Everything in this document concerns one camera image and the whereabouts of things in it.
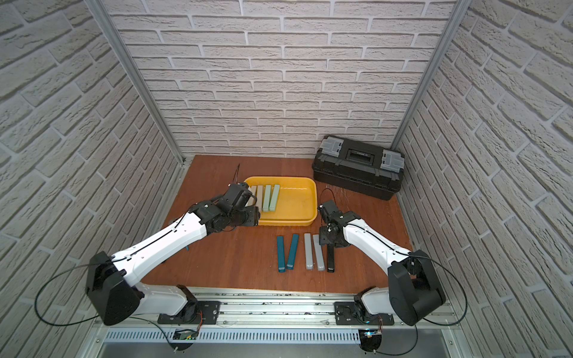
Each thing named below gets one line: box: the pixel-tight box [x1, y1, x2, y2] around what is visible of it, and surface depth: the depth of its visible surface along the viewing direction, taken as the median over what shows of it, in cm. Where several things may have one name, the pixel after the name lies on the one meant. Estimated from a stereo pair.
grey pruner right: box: [312, 234, 327, 272], surface depth 87 cm
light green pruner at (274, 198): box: [269, 184, 281, 212], surface depth 102 cm
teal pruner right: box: [286, 233, 300, 270], surface depth 87 cm
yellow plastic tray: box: [242, 176, 319, 227], surface depth 104 cm
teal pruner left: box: [277, 235, 286, 273], surface depth 87 cm
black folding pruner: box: [326, 243, 335, 273], surface depth 85 cm
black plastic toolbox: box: [311, 134, 406, 201], surface depth 100 cm
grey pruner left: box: [303, 232, 314, 270], surface depth 87 cm
